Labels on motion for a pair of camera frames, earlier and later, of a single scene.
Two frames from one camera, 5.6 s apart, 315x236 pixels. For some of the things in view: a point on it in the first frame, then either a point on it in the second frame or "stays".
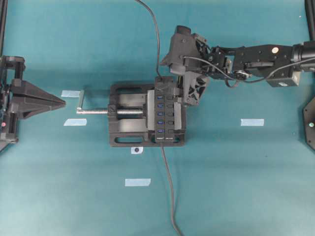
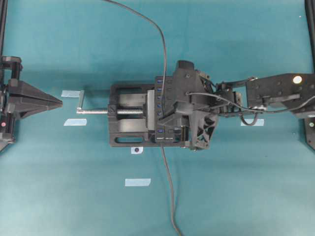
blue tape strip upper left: (70, 94) stays
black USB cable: (158, 37) → (153, 22)
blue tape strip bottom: (137, 182) stays
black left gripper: (28, 99) stays
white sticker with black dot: (137, 150) stays
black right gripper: (188, 56) → (203, 107)
